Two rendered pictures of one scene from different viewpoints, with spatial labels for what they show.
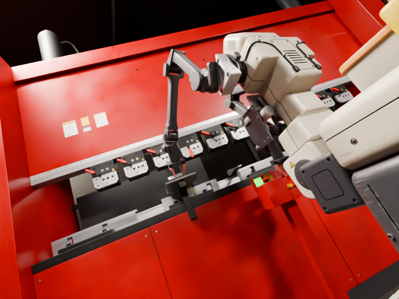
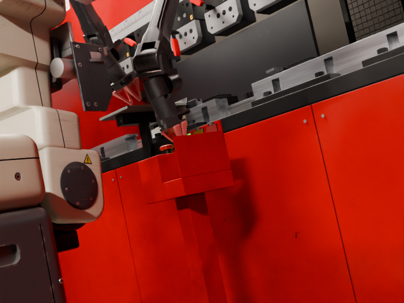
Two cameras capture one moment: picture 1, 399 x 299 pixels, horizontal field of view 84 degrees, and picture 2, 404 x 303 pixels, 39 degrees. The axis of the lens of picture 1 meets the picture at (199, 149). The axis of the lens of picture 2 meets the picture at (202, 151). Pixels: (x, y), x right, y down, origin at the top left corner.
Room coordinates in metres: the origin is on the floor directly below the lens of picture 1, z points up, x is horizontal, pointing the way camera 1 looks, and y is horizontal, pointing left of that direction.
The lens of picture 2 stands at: (0.51, -1.69, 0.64)
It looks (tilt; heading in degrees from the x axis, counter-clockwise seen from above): 5 degrees up; 62
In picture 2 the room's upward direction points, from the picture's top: 12 degrees counter-clockwise
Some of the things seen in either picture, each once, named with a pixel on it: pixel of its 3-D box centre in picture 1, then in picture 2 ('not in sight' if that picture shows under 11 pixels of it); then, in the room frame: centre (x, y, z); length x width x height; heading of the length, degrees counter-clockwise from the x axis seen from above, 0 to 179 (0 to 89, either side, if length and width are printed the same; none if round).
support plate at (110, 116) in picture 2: (180, 183); (143, 111); (1.33, 0.19, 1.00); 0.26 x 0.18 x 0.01; 14
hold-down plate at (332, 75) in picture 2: (266, 169); (294, 92); (1.56, -0.37, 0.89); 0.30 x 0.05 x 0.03; 104
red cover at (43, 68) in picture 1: (198, 38); not in sight; (1.62, -0.40, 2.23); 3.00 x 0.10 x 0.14; 104
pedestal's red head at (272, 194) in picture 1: (278, 185); (182, 162); (1.20, -0.30, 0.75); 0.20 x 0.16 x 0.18; 98
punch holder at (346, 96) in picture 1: (338, 95); not in sight; (1.85, -1.30, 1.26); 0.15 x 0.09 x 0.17; 104
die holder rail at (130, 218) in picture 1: (98, 232); (103, 156); (1.34, 0.76, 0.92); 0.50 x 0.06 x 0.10; 104
